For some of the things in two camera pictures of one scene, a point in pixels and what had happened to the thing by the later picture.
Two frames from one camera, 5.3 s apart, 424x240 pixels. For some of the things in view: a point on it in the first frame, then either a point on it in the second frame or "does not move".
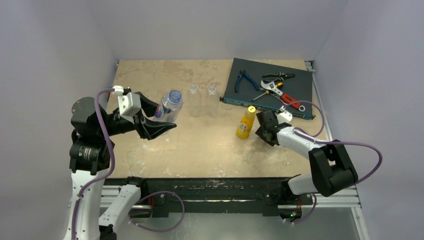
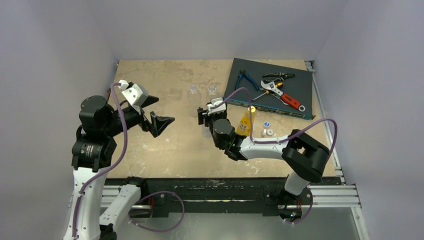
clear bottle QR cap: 194,99 does not move
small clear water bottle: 169,107 → 206,131
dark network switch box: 270,86 does not move
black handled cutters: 283,76 does not move
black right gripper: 265,129 → 205,117
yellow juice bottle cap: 251,109 does not move
